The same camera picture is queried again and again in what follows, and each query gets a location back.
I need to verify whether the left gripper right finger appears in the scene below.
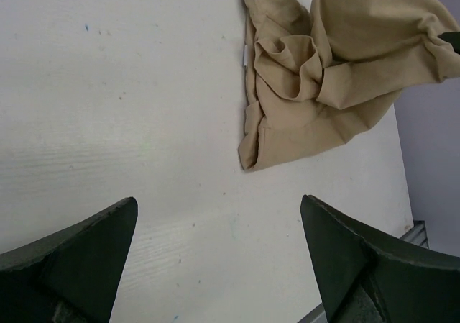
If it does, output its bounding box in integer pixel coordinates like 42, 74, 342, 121
300, 195, 459, 322

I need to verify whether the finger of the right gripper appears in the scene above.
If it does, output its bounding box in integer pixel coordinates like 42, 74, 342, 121
438, 32, 460, 54

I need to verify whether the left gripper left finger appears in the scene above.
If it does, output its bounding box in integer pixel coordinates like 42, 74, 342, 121
1, 197, 138, 322

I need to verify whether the beige t shirt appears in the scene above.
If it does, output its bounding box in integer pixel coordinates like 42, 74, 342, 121
239, 0, 459, 171

